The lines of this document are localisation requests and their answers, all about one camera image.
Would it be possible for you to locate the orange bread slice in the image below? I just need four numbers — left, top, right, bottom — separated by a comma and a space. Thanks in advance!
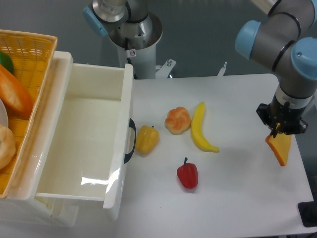
265, 134, 292, 166

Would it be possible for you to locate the round bread roll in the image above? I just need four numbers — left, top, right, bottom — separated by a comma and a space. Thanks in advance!
164, 107, 191, 135

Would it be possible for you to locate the white mounting bracket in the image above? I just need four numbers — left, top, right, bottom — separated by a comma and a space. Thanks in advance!
156, 59, 177, 79

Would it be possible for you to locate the green pepper in basket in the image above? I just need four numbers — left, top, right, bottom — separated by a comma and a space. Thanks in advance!
0, 51, 14, 75

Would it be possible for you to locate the pale bun in basket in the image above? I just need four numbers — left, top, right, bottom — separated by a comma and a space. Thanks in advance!
0, 125, 16, 169

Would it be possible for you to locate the yellow banana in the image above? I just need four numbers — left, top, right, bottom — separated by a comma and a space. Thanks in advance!
191, 102, 219, 153

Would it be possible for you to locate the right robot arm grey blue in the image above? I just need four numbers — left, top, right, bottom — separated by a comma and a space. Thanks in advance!
235, 0, 317, 136

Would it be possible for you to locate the black device at table edge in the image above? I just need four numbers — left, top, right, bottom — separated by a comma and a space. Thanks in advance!
298, 201, 317, 228

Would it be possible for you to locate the open upper white drawer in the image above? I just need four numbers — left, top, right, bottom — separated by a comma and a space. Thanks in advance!
37, 64, 133, 213

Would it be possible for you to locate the orange baguette in basket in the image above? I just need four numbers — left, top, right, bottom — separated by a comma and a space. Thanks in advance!
0, 65, 34, 119

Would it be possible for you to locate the yellow wicker basket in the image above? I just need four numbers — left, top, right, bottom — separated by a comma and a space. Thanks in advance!
0, 29, 57, 199

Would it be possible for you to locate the red bell pepper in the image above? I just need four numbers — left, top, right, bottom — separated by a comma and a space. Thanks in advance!
176, 157, 199, 189

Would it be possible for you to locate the yellow bell pepper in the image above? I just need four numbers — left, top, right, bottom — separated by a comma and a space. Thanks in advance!
135, 125, 159, 155

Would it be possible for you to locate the black drawer handle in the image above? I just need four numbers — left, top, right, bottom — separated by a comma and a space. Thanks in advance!
124, 118, 137, 164

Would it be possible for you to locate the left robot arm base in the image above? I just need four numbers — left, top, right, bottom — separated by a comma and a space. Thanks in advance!
83, 0, 162, 79

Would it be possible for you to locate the white drawer cabinet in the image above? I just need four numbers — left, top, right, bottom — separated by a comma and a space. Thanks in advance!
0, 52, 120, 227

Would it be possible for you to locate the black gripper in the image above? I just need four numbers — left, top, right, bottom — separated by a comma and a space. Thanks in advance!
256, 102, 308, 138

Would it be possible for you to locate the white plate in basket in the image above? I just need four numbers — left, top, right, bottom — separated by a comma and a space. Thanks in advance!
0, 100, 8, 127

